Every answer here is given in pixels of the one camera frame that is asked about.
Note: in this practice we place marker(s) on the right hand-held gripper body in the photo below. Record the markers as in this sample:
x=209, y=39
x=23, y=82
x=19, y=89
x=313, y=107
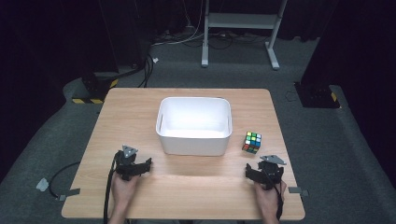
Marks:
x=272, y=172

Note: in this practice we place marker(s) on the white plastic storage box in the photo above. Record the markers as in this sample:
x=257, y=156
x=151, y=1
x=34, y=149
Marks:
x=194, y=127

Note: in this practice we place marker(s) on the grey tape strip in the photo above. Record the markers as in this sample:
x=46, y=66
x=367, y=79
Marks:
x=298, y=190
x=70, y=193

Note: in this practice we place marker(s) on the crumpled grey tape piece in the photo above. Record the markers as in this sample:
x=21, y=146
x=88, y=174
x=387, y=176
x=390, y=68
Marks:
x=42, y=184

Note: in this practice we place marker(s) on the black striped stand base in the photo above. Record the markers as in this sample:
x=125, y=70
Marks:
x=95, y=90

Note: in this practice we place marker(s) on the person's left hand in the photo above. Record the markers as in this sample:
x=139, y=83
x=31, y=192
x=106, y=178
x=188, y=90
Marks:
x=123, y=191

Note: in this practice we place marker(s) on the person's right hand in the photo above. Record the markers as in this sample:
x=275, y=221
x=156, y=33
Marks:
x=267, y=199

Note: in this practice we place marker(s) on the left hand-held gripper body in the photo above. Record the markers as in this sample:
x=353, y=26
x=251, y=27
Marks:
x=124, y=163

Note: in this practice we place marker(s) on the black curtain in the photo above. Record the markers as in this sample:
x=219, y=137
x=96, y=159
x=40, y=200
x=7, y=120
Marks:
x=361, y=62
x=37, y=62

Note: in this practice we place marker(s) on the colourful puzzle cube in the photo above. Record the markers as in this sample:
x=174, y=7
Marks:
x=252, y=142

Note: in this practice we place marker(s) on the white metal stand frame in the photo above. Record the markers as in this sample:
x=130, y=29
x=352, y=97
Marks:
x=239, y=21

